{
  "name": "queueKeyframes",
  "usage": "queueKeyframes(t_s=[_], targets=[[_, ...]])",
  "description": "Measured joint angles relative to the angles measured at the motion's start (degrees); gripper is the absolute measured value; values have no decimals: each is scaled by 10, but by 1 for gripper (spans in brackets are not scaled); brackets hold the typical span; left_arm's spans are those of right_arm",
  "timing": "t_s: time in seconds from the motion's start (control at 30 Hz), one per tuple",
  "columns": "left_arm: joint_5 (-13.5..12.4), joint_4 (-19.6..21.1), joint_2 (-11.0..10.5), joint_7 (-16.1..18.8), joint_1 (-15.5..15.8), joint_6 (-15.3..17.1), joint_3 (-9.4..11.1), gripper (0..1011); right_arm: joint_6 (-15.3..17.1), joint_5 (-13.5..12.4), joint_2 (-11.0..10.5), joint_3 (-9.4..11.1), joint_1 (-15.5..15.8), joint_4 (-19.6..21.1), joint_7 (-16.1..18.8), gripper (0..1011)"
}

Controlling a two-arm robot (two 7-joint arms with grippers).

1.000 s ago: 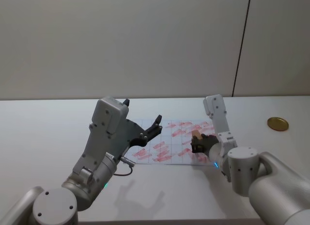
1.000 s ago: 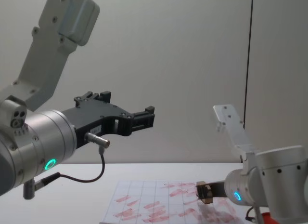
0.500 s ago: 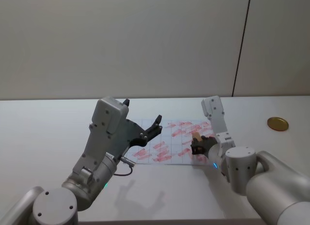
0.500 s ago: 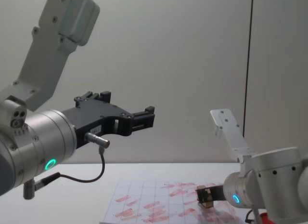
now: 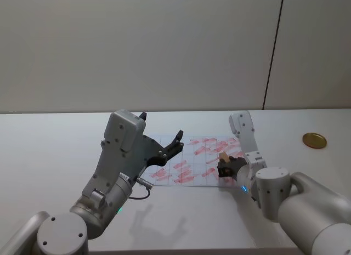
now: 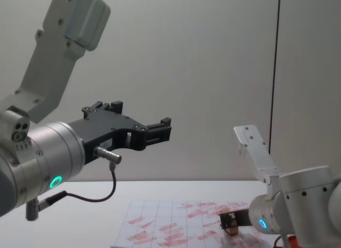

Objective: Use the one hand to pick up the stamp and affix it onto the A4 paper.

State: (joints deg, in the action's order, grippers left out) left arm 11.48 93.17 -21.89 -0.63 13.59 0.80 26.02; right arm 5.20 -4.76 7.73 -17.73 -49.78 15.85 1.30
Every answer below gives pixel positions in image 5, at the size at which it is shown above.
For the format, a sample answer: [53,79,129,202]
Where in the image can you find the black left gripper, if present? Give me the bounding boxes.
[135,111,184,182]

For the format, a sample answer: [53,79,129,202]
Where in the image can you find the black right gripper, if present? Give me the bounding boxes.
[216,155,247,182]

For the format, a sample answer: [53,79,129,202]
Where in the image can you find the white grid sheet, red scribbles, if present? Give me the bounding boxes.
[142,134,245,188]

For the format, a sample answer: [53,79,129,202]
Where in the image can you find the round gold metal lid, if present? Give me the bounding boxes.
[302,133,327,149]

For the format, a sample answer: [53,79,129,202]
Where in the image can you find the thin dark cable, silver plug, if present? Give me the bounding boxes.
[127,177,154,200]

